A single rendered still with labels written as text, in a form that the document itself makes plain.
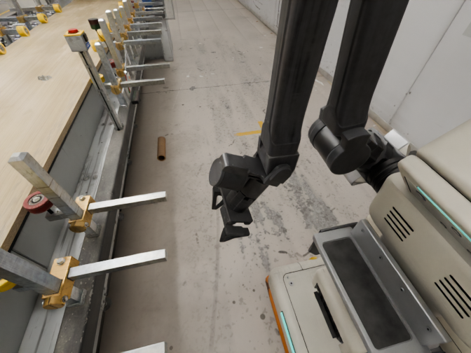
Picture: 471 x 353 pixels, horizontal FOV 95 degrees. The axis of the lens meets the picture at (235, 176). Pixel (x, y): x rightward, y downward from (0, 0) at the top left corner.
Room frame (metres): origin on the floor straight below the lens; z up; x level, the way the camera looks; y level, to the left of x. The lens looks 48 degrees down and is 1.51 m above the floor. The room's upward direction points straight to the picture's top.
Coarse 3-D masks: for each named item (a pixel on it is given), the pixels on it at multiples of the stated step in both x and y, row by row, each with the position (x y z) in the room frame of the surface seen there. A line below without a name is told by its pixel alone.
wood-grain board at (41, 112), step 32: (96, 0) 3.93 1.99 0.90; (32, 32) 2.39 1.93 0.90; (64, 32) 2.39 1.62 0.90; (96, 32) 2.39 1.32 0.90; (0, 64) 1.62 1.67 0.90; (32, 64) 1.62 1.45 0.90; (64, 64) 1.62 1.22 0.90; (96, 64) 1.62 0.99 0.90; (0, 96) 1.16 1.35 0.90; (32, 96) 1.17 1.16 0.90; (64, 96) 1.17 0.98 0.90; (0, 128) 0.86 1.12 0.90; (32, 128) 0.86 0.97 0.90; (64, 128) 0.87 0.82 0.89; (0, 160) 0.64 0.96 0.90; (0, 192) 0.47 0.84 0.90; (32, 192) 0.48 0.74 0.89; (0, 224) 0.34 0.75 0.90
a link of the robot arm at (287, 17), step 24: (288, 0) 0.30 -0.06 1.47; (312, 0) 0.29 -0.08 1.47; (336, 0) 0.29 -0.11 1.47; (288, 24) 0.29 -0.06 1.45; (312, 24) 0.29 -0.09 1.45; (288, 48) 0.29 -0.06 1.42; (312, 48) 0.29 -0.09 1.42; (288, 72) 0.29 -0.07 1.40; (312, 72) 0.29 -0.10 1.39; (288, 96) 0.29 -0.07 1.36; (264, 120) 0.33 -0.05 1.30; (288, 120) 0.29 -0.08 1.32; (264, 144) 0.31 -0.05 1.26; (288, 144) 0.28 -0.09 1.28; (264, 168) 0.29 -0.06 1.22
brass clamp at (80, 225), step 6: (90, 198) 0.50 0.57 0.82; (78, 204) 0.47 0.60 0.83; (84, 204) 0.47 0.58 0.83; (84, 210) 0.44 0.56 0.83; (84, 216) 0.42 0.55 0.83; (90, 216) 0.44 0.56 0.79; (72, 222) 0.39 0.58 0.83; (78, 222) 0.39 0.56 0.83; (84, 222) 0.40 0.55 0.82; (90, 222) 0.42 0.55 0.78; (72, 228) 0.37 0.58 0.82; (78, 228) 0.38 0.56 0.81; (84, 228) 0.38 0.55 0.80
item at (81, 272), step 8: (128, 256) 0.27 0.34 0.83; (136, 256) 0.27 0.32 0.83; (144, 256) 0.27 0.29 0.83; (152, 256) 0.27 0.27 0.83; (160, 256) 0.27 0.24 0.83; (88, 264) 0.25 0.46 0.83; (96, 264) 0.25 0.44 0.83; (104, 264) 0.25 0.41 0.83; (112, 264) 0.25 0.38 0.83; (120, 264) 0.25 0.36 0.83; (128, 264) 0.25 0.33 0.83; (136, 264) 0.25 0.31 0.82; (144, 264) 0.25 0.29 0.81; (48, 272) 0.22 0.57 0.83; (72, 272) 0.22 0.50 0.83; (80, 272) 0.22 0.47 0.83; (88, 272) 0.22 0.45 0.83; (96, 272) 0.22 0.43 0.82; (104, 272) 0.23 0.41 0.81; (16, 288) 0.18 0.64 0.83; (24, 288) 0.18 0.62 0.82
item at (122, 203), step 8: (160, 192) 0.54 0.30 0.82; (112, 200) 0.49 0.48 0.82; (120, 200) 0.49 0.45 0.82; (128, 200) 0.49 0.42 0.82; (136, 200) 0.49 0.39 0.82; (144, 200) 0.50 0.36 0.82; (152, 200) 0.50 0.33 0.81; (160, 200) 0.51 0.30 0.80; (88, 208) 0.46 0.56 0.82; (96, 208) 0.46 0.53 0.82; (104, 208) 0.46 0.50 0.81; (112, 208) 0.47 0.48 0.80; (120, 208) 0.47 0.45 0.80; (48, 216) 0.42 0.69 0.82; (56, 216) 0.43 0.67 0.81; (64, 216) 0.43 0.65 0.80
